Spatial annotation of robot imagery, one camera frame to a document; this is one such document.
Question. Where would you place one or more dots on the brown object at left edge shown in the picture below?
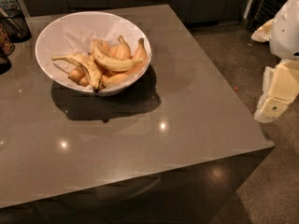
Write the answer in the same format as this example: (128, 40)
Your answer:
(5, 44)

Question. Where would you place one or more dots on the orange banana at middle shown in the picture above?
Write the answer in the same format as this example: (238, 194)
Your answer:
(122, 51)

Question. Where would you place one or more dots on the orange banana at right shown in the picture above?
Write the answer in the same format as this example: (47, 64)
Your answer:
(111, 78)

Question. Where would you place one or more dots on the orange banana at bottom left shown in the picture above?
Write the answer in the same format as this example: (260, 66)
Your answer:
(78, 76)

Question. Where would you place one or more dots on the orange banana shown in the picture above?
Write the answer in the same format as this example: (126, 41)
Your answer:
(122, 51)
(111, 78)
(78, 76)

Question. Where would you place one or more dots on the yellow banana with long stem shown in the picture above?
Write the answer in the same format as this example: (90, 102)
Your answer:
(91, 70)

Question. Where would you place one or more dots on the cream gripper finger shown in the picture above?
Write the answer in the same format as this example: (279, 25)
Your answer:
(262, 34)

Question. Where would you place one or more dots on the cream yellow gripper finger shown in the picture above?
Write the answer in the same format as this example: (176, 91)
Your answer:
(280, 88)

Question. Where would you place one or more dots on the black wire basket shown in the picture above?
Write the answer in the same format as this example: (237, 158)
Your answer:
(14, 22)

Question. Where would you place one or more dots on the dark object at left edge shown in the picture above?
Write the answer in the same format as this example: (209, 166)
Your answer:
(5, 63)

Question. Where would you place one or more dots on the speckled yellow banana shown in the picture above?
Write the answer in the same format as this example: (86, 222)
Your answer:
(110, 63)

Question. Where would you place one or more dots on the white bowl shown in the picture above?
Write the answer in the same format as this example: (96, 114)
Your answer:
(73, 33)

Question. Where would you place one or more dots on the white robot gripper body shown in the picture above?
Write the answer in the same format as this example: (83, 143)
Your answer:
(286, 32)

